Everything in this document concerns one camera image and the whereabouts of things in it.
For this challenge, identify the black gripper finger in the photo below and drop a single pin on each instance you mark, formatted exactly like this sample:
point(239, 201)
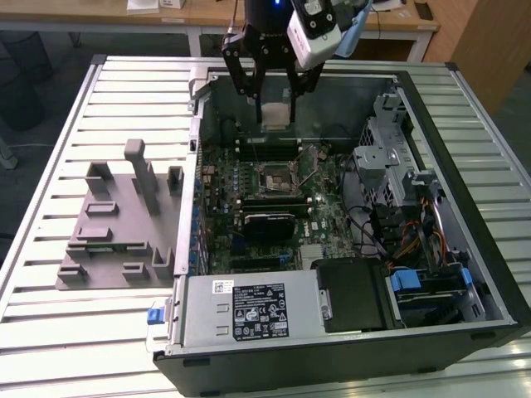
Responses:
point(245, 70)
point(299, 83)

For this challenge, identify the silver CPU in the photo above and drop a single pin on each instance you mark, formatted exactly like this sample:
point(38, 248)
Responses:
point(277, 114)

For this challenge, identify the CPU socket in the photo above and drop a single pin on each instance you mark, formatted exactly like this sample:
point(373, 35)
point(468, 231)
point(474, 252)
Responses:
point(276, 180)

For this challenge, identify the black RAM slot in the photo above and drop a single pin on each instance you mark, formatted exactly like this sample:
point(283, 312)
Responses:
point(267, 144)
point(267, 152)
point(274, 202)
point(274, 210)

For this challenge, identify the white labelled box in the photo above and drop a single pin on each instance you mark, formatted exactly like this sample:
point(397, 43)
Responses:
point(172, 3)

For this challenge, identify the silver metal drive cage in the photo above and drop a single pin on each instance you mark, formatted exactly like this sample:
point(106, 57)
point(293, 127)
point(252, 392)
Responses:
point(373, 161)

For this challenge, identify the white paper tray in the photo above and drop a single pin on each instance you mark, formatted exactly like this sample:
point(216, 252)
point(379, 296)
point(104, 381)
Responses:
point(143, 5)

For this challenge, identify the green motherboard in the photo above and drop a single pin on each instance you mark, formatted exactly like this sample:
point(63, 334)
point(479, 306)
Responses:
point(327, 215)

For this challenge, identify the black phone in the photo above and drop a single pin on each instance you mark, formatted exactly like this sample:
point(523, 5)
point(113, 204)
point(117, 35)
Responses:
point(424, 11)

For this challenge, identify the black graphics card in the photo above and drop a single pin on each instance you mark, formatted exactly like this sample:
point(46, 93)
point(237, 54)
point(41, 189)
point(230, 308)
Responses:
point(267, 226)

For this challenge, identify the silver chipset heatsink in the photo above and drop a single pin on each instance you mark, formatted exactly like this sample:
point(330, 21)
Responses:
point(312, 252)

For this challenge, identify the wooden desk white legs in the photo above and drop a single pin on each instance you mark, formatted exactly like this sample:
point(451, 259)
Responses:
point(83, 18)

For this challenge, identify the black expansion slot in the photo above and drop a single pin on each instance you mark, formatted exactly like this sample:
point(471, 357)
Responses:
point(255, 264)

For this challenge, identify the brown wooden cabinet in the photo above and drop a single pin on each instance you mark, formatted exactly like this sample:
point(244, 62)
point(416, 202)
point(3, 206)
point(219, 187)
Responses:
point(493, 49)

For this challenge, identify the grey parts rack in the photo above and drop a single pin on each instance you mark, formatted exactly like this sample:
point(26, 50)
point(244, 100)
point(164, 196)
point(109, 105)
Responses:
point(124, 248)

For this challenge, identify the hard disk in blue carrier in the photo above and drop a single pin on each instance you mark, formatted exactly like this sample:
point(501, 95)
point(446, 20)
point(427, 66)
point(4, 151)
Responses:
point(404, 280)

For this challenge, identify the green RAM stick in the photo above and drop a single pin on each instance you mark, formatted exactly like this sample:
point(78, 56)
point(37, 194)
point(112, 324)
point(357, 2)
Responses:
point(105, 248)

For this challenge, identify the silver power supply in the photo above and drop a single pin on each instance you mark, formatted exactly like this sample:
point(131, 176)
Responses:
point(199, 315)

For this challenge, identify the white metal foot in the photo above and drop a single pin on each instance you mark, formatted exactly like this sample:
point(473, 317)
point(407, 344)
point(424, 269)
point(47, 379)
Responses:
point(7, 155)

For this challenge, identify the blue case latch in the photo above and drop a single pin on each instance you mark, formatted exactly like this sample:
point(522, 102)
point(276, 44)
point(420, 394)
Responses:
point(154, 316)

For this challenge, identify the black PC case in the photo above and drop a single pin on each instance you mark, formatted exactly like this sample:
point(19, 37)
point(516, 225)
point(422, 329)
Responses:
point(332, 373)

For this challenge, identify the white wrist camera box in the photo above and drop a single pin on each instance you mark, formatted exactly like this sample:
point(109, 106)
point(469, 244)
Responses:
point(315, 37)

